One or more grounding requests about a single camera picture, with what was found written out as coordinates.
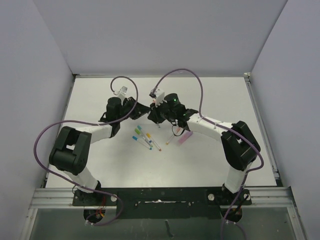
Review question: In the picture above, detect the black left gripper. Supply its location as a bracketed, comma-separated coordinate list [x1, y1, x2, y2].
[116, 96, 150, 122]

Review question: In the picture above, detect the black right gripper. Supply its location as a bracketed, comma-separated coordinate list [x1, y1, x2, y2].
[150, 99, 177, 125]

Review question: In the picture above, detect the teal cap pen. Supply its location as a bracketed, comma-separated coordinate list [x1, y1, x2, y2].
[137, 125, 152, 143]

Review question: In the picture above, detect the yellow cap pen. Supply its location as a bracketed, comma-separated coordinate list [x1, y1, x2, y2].
[146, 132, 162, 152]

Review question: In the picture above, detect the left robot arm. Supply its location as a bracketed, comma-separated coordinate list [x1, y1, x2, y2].
[49, 97, 150, 206]

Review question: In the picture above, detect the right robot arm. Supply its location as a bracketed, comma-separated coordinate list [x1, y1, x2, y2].
[148, 89, 261, 205]

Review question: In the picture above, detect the pink cap pen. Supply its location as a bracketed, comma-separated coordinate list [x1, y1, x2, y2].
[165, 127, 181, 145]

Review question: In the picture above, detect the light green cap pen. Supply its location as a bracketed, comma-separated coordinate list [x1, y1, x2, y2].
[134, 128, 153, 147]

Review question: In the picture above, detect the light blue cap pen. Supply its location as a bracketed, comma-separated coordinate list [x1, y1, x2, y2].
[132, 136, 152, 150]

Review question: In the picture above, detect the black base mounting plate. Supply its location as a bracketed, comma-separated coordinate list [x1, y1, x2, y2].
[72, 187, 252, 220]

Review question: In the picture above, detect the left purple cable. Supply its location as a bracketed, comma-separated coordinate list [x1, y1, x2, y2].
[32, 76, 140, 227]

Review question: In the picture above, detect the purple cable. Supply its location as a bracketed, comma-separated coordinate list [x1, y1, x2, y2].
[154, 67, 265, 240]
[32, 76, 140, 227]

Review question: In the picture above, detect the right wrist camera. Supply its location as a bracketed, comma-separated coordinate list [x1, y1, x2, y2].
[149, 87, 165, 107]

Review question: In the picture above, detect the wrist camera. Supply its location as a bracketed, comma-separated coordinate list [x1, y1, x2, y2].
[113, 86, 128, 101]
[149, 87, 165, 107]

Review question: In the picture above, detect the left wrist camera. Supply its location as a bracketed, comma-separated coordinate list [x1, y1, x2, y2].
[113, 86, 128, 101]

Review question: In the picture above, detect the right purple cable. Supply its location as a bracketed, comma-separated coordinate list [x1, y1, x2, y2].
[154, 67, 265, 240]

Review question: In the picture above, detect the right side aluminium rail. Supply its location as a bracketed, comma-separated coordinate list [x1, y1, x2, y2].
[243, 72, 281, 181]

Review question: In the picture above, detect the aluminium frame rail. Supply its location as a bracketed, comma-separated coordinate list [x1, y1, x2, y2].
[21, 187, 307, 240]

